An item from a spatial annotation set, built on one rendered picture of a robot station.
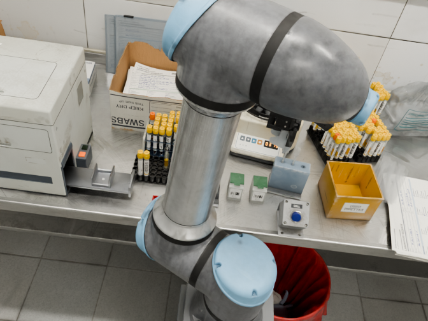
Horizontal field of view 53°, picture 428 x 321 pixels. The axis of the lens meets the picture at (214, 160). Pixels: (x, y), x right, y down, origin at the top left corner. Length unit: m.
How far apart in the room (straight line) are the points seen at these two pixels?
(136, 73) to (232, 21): 1.05
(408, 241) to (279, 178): 0.39
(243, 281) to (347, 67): 0.40
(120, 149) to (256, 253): 0.69
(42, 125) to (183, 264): 0.48
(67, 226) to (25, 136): 0.88
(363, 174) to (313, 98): 0.88
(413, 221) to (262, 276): 0.70
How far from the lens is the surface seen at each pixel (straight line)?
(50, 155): 1.12
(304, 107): 0.50
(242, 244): 0.77
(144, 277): 2.08
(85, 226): 1.92
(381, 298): 2.30
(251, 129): 1.33
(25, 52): 1.22
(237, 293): 0.74
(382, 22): 1.60
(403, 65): 1.71
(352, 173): 1.34
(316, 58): 0.48
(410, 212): 1.38
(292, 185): 1.26
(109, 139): 1.37
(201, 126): 0.59
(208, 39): 0.51
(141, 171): 1.22
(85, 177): 1.22
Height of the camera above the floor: 1.82
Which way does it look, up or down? 45 degrees down
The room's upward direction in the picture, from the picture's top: 10 degrees clockwise
